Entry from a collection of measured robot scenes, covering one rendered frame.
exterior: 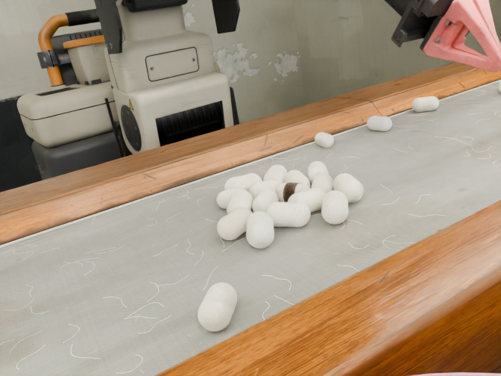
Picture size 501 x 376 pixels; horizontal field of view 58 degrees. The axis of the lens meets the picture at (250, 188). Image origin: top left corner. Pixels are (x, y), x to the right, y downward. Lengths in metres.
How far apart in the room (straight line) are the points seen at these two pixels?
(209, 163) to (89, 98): 0.71
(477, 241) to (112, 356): 0.22
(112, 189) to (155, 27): 0.57
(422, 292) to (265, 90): 2.66
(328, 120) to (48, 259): 0.40
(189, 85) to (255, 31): 1.87
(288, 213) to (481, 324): 0.17
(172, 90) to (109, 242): 0.59
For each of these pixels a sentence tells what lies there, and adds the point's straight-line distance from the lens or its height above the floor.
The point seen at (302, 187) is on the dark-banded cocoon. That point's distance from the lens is 0.41.
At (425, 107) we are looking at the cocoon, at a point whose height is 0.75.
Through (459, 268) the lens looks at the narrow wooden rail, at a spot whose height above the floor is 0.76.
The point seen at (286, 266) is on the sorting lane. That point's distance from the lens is 0.32.
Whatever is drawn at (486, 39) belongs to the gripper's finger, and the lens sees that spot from 0.53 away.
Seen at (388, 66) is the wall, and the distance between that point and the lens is 2.54.
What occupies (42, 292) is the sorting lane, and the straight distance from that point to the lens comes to 0.38.
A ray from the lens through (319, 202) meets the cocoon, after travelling 0.39.
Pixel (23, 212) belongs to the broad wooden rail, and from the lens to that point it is 0.52.
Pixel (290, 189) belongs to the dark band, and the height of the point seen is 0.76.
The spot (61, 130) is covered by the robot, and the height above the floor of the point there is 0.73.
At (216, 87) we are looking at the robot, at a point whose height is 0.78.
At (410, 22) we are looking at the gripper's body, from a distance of 0.54.
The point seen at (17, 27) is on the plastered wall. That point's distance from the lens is 2.36.
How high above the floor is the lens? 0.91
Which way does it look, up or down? 20 degrees down
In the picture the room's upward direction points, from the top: 10 degrees counter-clockwise
